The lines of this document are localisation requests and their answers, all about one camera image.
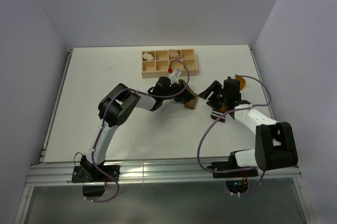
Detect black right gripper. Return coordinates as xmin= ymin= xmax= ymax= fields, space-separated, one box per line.
xmin=198 ymin=80 xmax=229 ymax=111

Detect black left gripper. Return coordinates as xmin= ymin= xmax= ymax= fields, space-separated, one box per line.
xmin=162 ymin=82 xmax=195 ymax=103

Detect tan ribbed sock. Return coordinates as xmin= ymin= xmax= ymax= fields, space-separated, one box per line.
xmin=179 ymin=79 xmax=198 ymax=110

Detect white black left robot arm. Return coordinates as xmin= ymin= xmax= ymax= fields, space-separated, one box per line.
xmin=80 ymin=76 xmax=197 ymax=181

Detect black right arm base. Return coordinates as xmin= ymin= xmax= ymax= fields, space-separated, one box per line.
xmin=207 ymin=161 xmax=258 ymax=197

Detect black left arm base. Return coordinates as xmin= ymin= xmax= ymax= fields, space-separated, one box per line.
xmin=71 ymin=164 xmax=120 ymax=198

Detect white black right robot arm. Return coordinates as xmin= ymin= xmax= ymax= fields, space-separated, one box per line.
xmin=198 ymin=75 xmax=298 ymax=177

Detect mustard orange sock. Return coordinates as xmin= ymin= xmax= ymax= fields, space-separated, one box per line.
xmin=210 ymin=76 xmax=250 ymax=120

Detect wooden compartment tray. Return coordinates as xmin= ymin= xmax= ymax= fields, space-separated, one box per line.
xmin=141 ymin=48 xmax=199 ymax=78

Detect beige rolled sock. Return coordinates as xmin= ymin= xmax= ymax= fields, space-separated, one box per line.
xmin=168 ymin=49 xmax=182 ymax=60

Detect cream rolled sock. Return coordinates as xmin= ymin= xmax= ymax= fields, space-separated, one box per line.
xmin=142 ymin=52 xmax=155 ymax=61

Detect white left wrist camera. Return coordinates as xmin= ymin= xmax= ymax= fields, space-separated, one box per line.
xmin=168 ymin=68 xmax=182 ymax=85

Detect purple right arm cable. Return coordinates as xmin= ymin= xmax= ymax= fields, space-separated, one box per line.
xmin=197 ymin=74 xmax=272 ymax=197

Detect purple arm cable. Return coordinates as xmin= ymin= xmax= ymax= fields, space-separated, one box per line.
xmin=92 ymin=60 xmax=191 ymax=203
xmin=197 ymin=74 xmax=272 ymax=197

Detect aluminium front frame rails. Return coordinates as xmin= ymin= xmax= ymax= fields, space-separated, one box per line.
xmin=26 ymin=155 xmax=302 ymax=185

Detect aluminium table edge rail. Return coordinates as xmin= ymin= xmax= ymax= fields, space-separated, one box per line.
xmin=40 ymin=48 xmax=74 ymax=158

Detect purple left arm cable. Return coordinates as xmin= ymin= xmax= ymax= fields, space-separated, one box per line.
xmin=92 ymin=60 xmax=191 ymax=203

